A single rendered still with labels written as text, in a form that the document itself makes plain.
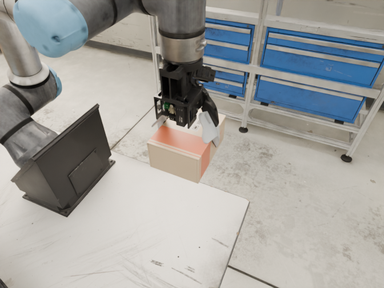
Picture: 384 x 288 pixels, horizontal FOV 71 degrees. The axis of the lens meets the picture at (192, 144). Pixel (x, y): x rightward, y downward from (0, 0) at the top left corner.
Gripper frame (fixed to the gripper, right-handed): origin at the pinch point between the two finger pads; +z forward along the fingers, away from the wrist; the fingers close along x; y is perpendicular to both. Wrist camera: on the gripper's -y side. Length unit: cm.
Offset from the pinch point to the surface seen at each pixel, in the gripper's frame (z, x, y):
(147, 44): 92, -163, -226
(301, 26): 18, 10, -139
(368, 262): 110, 83, -58
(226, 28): 27, -37, -139
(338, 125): 81, 53, -138
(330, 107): 69, 43, -140
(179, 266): 39.4, 2.8, 13.1
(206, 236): 39.5, 6.3, 1.2
